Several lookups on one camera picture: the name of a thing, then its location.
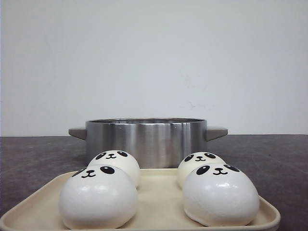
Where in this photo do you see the cream plastic tray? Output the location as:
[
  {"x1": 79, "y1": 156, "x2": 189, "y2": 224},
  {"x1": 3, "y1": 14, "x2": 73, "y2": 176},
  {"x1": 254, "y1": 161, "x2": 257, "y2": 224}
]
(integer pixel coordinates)
[{"x1": 0, "y1": 167, "x2": 281, "y2": 231}]

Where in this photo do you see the cream panda bun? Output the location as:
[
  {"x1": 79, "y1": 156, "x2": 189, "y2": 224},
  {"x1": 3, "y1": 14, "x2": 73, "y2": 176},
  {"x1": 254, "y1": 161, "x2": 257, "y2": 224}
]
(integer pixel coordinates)
[
  {"x1": 88, "y1": 150, "x2": 141, "y2": 188},
  {"x1": 177, "y1": 152, "x2": 226, "y2": 188}
]

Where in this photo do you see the stainless steel steamer pot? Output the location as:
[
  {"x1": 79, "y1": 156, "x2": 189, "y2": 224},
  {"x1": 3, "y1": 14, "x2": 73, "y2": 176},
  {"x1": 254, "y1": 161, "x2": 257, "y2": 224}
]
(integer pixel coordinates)
[{"x1": 68, "y1": 117, "x2": 229, "y2": 169}]

